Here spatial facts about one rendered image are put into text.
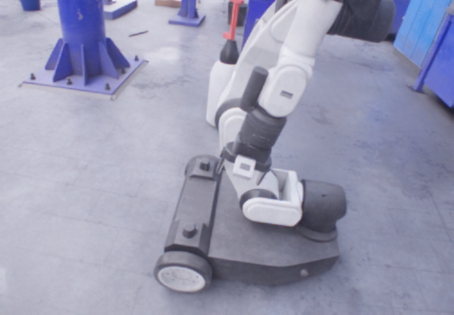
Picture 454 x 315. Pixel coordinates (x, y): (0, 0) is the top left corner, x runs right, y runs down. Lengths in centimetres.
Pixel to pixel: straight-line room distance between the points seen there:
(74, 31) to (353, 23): 202
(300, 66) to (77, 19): 201
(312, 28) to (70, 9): 203
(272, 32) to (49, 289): 111
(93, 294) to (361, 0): 121
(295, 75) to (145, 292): 92
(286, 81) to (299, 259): 71
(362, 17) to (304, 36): 25
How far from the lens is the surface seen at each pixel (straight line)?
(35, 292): 128
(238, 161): 68
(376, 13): 80
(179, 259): 101
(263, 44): 75
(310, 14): 56
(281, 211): 105
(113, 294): 120
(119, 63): 266
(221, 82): 178
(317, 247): 118
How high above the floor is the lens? 106
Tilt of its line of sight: 36 degrees down
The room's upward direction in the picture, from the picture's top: 9 degrees clockwise
